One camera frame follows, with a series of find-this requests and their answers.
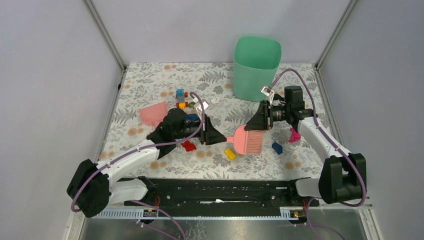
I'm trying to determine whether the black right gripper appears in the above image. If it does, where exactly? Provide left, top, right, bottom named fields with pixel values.
left=244, top=100, right=291, bottom=131

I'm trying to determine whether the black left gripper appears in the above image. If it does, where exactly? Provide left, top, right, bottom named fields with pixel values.
left=173, top=114, right=227, bottom=146

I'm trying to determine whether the pink hand brush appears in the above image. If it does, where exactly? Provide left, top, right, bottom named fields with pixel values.
left=226, top=125, right=265, bottom=155

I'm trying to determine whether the pink dustpan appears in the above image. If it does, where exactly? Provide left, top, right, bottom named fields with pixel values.
left=139, top=101, right=168, bottom=127

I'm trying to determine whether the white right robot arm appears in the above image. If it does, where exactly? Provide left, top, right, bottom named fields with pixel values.
left=245, top=85, right=367, bottom=206

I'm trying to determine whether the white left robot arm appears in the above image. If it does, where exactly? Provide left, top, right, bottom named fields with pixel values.
left=66, top=108, right=227, bottom=218

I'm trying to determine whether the red paper scrap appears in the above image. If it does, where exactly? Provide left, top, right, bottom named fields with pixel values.
left=181, top=140, right=197, bottom=152

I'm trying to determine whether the small yellow block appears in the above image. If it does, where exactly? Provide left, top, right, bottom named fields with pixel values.
left=224, top=148, right=237, bottom=161

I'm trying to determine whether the small blue paper ball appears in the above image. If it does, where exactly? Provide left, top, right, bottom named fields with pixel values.
left=271, top=142, right=283, bottom=155

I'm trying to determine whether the magenta paper scrap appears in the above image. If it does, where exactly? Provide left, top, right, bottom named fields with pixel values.
left=288, top=128, right=301, bottom=143

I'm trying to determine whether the blue toy brick car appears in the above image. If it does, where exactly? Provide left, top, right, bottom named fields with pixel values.
left=175, top=88, right=189, bottom=109

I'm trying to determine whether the green waste bin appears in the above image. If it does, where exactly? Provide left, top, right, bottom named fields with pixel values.
left=232, top=35, right=282, bottom=102

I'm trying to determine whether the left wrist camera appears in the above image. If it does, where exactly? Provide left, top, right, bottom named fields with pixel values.
left=193, top=100, right=210, bottom=116

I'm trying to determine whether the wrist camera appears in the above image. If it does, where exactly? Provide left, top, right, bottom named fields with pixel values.
left=193, top=100, right=210, bottom=116
left=261, top=85, right=275, bottom=104

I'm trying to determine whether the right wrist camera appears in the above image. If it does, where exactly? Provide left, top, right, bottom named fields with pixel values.
left=261, top=85, right=275, bottom=104

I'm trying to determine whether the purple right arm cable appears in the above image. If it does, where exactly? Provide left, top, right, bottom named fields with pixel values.
left=269, top=67, right=368, bottom=240

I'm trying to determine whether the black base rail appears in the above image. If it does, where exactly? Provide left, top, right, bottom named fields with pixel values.
left=140, top=176, right=309, bottom=217

